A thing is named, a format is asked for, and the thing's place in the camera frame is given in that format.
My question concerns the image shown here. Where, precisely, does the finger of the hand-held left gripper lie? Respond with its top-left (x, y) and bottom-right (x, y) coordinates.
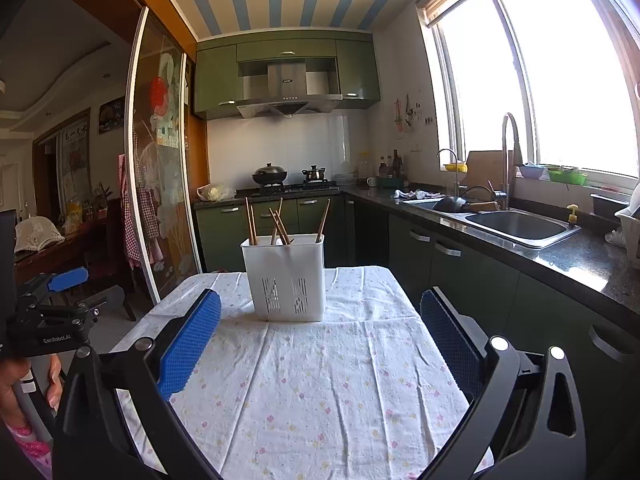
top-left (74, 285), bottom-right (126, 315)
top-left (17, 266), bottom-right (91, 311)

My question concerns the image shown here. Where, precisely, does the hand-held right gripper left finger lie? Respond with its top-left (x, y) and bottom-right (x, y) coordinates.
top-left (52, 288), bottom-right (222, 480)

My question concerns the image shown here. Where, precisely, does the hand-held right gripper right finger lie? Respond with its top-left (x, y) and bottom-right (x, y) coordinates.
top-left (420, 286), bottom-right (587, 480)

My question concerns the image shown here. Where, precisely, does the white plastic utensil holder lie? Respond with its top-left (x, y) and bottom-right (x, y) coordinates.
top-left (241, 234), bottom-right (327, 322)

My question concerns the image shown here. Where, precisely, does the bundle of wooden chopsticks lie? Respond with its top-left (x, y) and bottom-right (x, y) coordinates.
top-left (244, 197), bottom-right (332, 247)

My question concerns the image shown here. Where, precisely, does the person's left hand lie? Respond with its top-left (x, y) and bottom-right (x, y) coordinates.
top-left (0, 357), bottom-right (65, 426)

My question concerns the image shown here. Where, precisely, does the dark wooden chair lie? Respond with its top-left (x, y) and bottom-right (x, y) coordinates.
top-left (81, 197), bottom-right (139, 322)

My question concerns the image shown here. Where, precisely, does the white lace food cover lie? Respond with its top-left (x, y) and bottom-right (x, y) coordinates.
top-left (13, 220), bottom-right (66, 255)

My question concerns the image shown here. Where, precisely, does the green sink base cabinet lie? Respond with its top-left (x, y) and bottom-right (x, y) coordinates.
top-left (345, 199), bottom-right (640, 461)

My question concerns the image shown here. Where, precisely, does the red checked apron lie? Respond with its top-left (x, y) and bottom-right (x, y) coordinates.
top-left (118, 152), bottom-right (164, 269)

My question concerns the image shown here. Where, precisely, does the green drawer base cabinet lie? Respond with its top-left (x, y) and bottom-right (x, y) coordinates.
top-left (194, 195), bottom-right (353, 273)

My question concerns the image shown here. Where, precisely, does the white floral tablecloth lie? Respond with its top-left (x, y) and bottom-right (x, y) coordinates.
top-left (107, 266), bottom-right (493, 480)

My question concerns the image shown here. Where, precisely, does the steel double sink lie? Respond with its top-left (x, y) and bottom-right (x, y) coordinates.
top-left (404, 195), bottom-right (583, 250)

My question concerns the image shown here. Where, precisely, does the etched glass sliding door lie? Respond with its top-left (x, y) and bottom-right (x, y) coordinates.
top-left (123, 6), bottom-right (209, 304)

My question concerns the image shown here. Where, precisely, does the crumpled dish rag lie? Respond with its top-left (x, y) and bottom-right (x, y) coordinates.
top-left (392, 188), bottom-right (444, 201)

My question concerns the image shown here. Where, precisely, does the clear plastic bag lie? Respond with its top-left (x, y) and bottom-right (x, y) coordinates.
top-left (197, 183), bottom-right (237, 202)

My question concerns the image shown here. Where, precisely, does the dark granite countertop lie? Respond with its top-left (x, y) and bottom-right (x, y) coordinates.
top-left (192, 185), bottom-right (640, 321)

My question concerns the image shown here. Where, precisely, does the small steel faucet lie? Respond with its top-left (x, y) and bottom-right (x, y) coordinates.
top-left (437, 149), bottom-right (462, 197)

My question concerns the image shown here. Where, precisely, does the wooden cutting board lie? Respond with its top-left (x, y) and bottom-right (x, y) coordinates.
top-left (465, 150), bottom-right (507, 197)

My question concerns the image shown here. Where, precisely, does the cluster of condiment bottles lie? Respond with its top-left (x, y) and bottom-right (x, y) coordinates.
top-left (377, 149), bottom-right (407, 180)

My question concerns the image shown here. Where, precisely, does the black wok with lid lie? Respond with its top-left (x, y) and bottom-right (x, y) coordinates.
top-left (251, 162), bottom-right (289, 187)

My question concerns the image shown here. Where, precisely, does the black gas stove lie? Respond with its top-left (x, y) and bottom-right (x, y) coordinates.
top-left (249, 179), bottom-right (342, 197)

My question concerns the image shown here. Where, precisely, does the tall steel faucet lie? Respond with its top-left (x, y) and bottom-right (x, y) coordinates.
top-left (501, 112), bottom-right (524, 211)

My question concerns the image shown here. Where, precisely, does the green plastic basket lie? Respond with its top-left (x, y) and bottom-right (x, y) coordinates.
top-left (545, 165), bottom-right (589, 186)

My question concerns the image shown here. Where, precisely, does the black sill tray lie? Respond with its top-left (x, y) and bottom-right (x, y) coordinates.
top-left (589, 192), bottom-right (630, 219)

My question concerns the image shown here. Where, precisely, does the white dish rack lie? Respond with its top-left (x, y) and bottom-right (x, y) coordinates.
top-left (614, 194), bottom-right (640, 269)

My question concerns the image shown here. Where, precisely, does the steel range hood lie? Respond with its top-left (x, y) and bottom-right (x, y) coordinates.
top-left (236, 60), bottom-right (344, 120)

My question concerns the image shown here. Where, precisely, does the large kitchen window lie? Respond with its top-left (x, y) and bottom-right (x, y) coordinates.
top-left (425, 0), bottom-right (640, 182)

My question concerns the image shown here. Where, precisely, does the hanging wall scroll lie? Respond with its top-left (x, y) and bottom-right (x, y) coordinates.
top-left (56, 121), bottom-right (92, 202)

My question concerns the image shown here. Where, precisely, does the black pan with wooden handle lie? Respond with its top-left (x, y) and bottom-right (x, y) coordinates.
top-left (432, 196), bottom-right (501, 215)

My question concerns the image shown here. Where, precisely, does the dark wall poster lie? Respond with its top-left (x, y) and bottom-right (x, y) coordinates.
top-left (98, 97), bottom-right (125, 135)

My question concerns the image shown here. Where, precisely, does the green wall cabinet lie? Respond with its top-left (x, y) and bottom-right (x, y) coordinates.
top-left (194, 37), bottom-right (382, 121)

